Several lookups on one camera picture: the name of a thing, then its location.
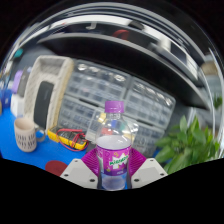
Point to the purple-capped clear drink bottle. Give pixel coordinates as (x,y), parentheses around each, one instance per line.
(113,150)

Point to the flat round red coaster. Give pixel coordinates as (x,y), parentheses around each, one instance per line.
(56,167)

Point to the dark grey shelf unit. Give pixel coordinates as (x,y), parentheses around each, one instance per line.
(133,53)

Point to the green leafy potted plant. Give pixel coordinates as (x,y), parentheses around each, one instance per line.
(186,143)

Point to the black rectangular speaker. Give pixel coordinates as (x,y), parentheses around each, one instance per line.
(43,103)

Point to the yellow multimeter with leads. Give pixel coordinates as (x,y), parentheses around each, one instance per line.
(66,137)

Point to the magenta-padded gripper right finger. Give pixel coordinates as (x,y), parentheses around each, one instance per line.
(150,170)

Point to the beige dotted storage tray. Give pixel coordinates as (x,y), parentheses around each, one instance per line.
(61,76)

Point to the blue plastic box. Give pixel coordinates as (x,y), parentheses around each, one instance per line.
(5,97)

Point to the white cardboard box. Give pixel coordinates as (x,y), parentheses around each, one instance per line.
(17,105)

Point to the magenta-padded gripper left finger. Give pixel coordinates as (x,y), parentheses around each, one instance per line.
(77,171)

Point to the beige patterned ceramic mug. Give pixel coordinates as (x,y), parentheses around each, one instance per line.
(25,135)

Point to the dark grey flat box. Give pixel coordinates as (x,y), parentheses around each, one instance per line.
(24,81)

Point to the purple soft pouch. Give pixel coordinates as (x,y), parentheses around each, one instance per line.
(16,81)

